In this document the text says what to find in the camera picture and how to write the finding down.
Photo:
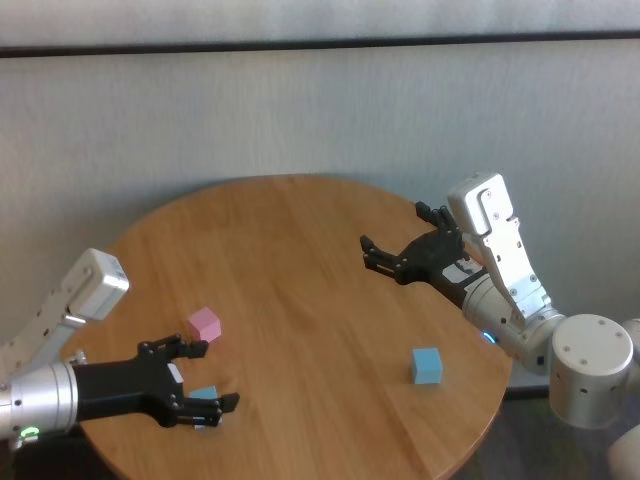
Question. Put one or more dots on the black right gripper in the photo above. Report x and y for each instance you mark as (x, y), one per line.
(430, 260)

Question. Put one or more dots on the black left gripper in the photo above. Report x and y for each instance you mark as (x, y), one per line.
(125, 387)

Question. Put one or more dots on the blue cube block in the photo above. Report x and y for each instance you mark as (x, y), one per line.
(426, 367)
(205, 394)

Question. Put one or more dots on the pink cube block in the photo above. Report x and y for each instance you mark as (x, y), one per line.
(205, 325)

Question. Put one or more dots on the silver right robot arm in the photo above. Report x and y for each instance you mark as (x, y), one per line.
(590, 365)

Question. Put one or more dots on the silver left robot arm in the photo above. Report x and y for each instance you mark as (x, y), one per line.
(40, 400)

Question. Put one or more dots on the black wall rail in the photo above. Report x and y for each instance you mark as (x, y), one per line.
(320, 44)

